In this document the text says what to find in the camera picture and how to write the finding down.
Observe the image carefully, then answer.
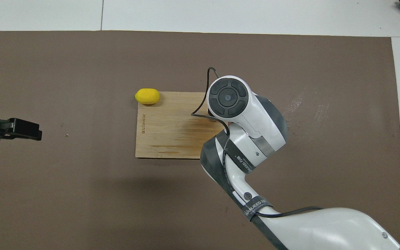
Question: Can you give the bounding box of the wooden cutting board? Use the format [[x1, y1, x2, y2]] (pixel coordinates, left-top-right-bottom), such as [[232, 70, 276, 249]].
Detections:
[[135, 92, 229, 159]]

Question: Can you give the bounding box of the brown paper table mat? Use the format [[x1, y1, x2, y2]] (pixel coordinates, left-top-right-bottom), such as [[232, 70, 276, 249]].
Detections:
[[0, 31, 400, 250]]

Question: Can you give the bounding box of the yellow lemon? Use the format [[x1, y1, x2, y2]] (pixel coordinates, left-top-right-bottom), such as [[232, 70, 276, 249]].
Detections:
[[134, 88, 160, 105]]

